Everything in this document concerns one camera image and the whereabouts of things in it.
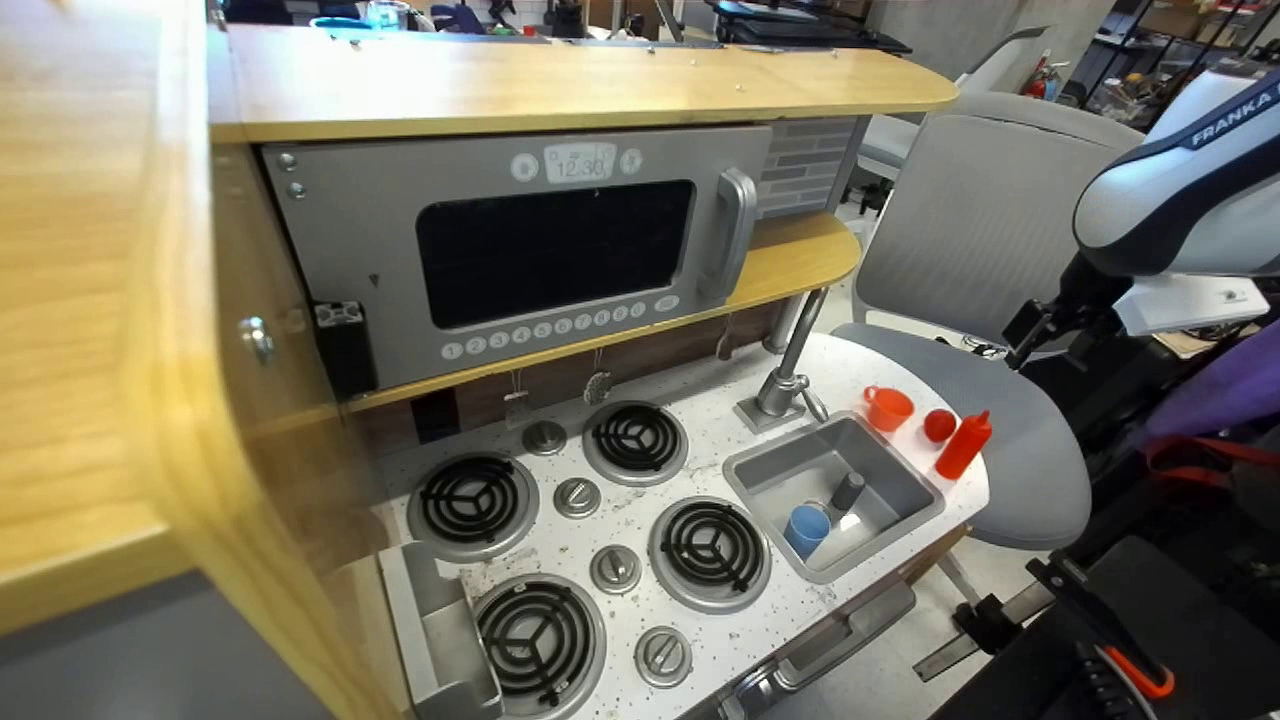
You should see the grey toy microwave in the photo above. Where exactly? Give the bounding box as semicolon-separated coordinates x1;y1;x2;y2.
255;120;871;391

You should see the blue plastic cup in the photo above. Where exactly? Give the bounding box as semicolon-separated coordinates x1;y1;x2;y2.
779;501;838;559

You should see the black metal shelving rack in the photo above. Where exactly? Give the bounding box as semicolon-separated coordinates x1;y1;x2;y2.
1071;0;1280;132

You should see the red toy ketchup bottle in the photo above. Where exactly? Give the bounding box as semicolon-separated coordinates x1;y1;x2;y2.
934;408;1001;484

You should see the grey office chair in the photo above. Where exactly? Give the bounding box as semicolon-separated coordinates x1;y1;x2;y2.
824;94;1153;556

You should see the grey toy can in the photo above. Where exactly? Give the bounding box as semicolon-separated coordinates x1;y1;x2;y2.
824;471;870;520

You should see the grey oven door handle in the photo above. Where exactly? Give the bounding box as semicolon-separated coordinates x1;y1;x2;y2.
726;575;925;717

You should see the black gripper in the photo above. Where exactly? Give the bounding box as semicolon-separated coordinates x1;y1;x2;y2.
1052;256;1137;355

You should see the metal bolt on wooden frame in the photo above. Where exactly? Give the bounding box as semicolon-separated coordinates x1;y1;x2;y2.
238;313;284;364

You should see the black clamp with orange handle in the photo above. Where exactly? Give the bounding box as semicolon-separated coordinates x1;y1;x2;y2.
954;550;1183;720

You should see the purple cloth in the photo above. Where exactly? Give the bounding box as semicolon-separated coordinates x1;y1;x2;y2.
1140;324;1280;453

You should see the red plastic cup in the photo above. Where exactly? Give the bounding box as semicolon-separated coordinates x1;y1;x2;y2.
862;386;922;438

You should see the white speckled toy countertop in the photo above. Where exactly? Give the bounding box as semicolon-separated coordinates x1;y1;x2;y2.
372;333;994;720

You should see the grey toy sink basin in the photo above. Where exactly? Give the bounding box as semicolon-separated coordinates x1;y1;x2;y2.
719;412;949;583

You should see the black block on wooden frame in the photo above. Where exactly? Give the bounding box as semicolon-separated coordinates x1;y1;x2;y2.
311;295;386;405

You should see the wooden toy kitchen frame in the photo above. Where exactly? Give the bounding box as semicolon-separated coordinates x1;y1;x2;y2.
0;0;965;720

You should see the grey toy faucet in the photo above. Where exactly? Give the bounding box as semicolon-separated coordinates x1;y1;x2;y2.
736;285;833;433

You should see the red strap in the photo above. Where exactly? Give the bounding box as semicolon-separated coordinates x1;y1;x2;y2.
1140;433;1280;497

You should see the grey round stove knob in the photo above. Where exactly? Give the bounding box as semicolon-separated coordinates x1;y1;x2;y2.
551;476;603;525
590;539;644;598
631;623;697;694
520;418;568;458

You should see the red fire extinguisher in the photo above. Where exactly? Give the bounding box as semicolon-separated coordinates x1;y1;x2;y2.
1019;54;1060;106

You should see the grey microwave door handle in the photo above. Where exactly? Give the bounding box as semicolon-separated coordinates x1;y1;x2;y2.
699;164;761;305

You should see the black coil stove burner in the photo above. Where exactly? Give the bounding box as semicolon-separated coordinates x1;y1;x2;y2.
647;492;778;616
403;453;545;559
579;396;692;487
469;574;612;720

